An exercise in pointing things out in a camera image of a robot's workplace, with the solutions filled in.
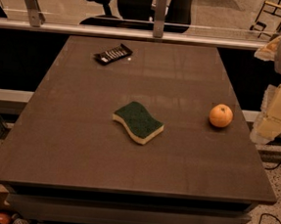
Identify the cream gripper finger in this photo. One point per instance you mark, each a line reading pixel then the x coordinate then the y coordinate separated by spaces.
pixel 268 51
pixel 267 125

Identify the orange fruit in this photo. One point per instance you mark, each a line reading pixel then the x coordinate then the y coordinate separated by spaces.
pixel 220 116

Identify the black rxbar chocolate wrapper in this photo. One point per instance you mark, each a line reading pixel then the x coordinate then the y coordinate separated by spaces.
pixel 111 55

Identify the green yellow sponge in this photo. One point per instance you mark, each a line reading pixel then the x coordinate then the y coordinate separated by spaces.
pixel 138 123

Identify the black office chair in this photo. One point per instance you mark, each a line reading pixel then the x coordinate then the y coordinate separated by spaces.
pixel 139 14

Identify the orange ball under table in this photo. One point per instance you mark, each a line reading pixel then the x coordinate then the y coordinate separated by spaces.
pixel 5 218

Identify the yellow black cart frame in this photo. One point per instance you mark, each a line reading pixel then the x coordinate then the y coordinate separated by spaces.
pixel 268 19

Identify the middle metal railing bracket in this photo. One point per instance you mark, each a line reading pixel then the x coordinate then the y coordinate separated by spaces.
pixel 159 18

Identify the left metal railing bracket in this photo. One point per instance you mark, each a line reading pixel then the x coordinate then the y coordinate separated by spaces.
pixel 35 15

